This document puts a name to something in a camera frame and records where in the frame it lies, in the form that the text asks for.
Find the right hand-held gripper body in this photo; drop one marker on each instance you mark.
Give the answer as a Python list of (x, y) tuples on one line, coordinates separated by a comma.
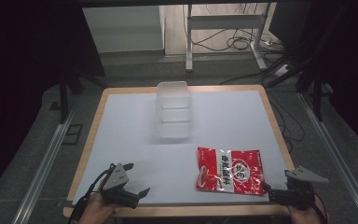
[(293, 196)]

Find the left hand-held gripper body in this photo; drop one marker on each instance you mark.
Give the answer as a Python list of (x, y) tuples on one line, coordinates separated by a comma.
[(115, 178)]

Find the red snack packet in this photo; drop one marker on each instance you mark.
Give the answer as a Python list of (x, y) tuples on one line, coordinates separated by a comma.
[(230, 183)]

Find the person's right hand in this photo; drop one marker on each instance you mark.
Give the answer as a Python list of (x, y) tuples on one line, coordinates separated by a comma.
[(306, 216)]

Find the person's left hand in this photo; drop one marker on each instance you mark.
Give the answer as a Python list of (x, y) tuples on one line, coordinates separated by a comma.
[(94, 210)]

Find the black floor plate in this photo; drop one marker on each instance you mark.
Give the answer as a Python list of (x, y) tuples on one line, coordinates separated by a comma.
[(73, 134)]

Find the clear plastic container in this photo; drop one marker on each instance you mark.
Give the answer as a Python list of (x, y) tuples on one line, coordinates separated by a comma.
[(174, 126)]

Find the black metal stand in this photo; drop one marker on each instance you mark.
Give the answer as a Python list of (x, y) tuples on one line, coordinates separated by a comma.
[(63, 99), (317, 99)]

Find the white power strip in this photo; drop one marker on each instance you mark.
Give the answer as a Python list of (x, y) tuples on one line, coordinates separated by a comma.
[(282, 70)]

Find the dark curtain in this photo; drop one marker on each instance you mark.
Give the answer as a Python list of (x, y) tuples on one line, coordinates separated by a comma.
[(28, 77), (348, 62)]

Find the white cabinet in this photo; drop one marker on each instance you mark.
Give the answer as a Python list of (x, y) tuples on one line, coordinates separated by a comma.
[(121, 31)]

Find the aluminium rail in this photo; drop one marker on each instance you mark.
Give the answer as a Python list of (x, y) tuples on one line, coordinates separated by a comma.
[(335, 152), (40, 174)]

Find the white metal desk frame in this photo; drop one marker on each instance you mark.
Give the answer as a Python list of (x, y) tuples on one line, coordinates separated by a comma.
[(189, 46)]

